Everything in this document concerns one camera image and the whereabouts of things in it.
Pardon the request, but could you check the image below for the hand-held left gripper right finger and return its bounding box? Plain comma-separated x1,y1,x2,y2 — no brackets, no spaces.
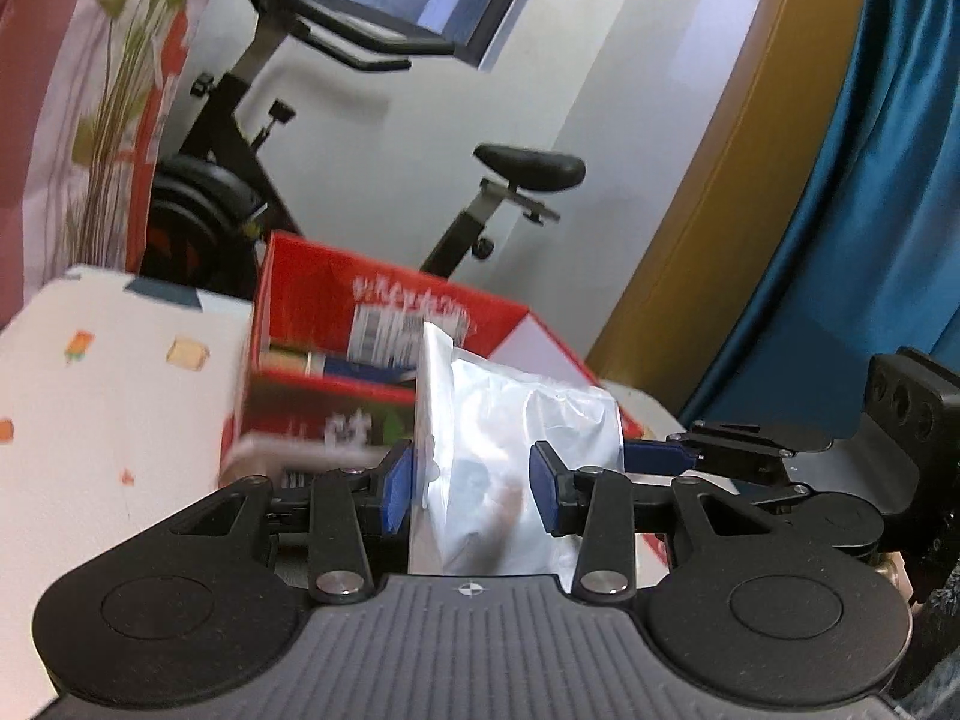
529,441,751,605

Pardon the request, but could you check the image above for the white plastic packet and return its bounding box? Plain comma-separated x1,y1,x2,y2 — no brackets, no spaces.
407,321,638,587

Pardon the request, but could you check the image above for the black exercise bike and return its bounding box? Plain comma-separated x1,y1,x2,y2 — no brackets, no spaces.
142,0,587,301

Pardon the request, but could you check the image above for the brown wooden door frame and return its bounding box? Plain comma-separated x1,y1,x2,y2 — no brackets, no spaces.
585,0,880,407

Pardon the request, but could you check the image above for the blue curtain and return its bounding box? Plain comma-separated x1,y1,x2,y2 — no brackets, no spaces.
679,0,960,452

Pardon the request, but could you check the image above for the red cardboard box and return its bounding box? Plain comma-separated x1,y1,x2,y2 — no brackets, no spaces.
221,231,676,565

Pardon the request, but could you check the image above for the white printed tablecloth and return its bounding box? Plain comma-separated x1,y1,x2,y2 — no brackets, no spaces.
0,264,256,720

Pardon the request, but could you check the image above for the red floral curtain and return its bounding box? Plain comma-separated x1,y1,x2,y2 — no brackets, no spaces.
0,0,242,316

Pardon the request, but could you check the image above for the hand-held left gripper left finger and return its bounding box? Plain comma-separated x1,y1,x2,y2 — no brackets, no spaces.
169,441,416,605

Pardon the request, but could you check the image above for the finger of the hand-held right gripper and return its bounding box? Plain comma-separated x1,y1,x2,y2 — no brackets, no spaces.
622,420,835,485
739,476,818,515

